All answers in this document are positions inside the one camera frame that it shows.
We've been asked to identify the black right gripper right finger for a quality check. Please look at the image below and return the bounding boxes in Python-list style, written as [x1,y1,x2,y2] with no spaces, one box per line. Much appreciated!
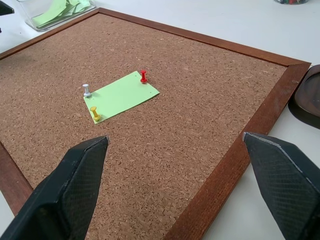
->
[241,131,320,240]

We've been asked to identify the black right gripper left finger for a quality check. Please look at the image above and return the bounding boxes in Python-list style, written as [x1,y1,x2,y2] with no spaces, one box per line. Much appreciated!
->
[0,135,111,240]

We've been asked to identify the yellow push pin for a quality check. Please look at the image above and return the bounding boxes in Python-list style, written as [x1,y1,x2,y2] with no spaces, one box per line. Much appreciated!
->
[89,106,102,123]

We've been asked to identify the green paper note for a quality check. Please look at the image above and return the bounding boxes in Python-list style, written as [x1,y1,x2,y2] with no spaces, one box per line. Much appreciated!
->
[83,70,161,125]

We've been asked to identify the wood framed cork board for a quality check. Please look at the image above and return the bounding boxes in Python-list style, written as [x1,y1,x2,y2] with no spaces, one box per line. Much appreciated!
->
[0,7,312,240]

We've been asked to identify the clear container of pins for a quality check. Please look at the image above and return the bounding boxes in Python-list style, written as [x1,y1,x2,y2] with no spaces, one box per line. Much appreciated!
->
[274,0,310,6]

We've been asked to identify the dark brown wooden tray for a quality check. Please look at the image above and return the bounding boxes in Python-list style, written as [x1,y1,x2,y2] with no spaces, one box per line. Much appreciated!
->
[287,64,320,130]

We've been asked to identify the clear plastic box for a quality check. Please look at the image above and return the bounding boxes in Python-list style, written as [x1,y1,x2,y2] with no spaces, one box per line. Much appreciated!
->
[15,0,98,33]

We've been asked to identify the light green paper sheets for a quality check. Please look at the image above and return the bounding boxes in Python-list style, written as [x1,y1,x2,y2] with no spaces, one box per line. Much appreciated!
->
[31,0,91,29]

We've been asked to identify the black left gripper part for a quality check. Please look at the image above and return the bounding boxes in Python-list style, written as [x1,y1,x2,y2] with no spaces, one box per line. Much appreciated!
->
[0,1,15,16]

